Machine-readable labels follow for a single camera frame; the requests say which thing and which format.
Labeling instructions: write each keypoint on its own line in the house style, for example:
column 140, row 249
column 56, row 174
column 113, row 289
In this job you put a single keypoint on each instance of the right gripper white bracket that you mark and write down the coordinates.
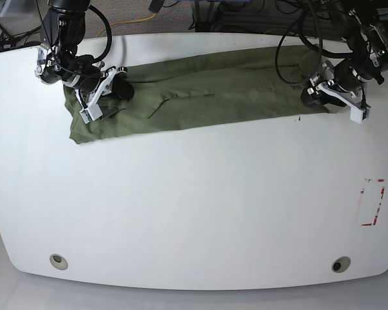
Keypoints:
column 110, row 82

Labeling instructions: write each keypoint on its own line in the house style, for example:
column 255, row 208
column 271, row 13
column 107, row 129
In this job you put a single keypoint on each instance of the red tape rectangle marking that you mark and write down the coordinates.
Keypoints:
column 370, row 203

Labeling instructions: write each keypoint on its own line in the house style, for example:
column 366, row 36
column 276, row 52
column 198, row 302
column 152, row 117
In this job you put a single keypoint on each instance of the left table grommet hole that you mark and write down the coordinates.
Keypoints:
column 58, row 262

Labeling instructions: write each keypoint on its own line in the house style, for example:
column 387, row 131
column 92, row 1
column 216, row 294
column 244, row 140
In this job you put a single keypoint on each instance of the olive green T-shirt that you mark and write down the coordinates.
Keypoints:
column 204, row 90

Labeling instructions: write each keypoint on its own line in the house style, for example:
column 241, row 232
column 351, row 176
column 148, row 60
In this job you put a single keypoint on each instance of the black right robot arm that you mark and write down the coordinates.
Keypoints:
column 62, row 30

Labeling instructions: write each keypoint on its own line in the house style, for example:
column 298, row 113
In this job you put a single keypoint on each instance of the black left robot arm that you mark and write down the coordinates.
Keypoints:
column 342, row 77

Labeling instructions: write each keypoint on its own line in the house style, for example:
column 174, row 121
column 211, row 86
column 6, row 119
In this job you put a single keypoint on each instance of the table grommet hole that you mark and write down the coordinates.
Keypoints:
column 341, row 264
column 58, row 262

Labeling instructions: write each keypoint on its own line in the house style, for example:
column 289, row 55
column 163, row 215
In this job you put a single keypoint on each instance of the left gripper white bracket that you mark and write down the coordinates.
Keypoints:
column 328, row 90

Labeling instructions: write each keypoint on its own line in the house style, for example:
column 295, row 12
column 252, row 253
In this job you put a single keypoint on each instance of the right table grommet hole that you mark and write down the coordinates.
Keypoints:
column 341, row 264

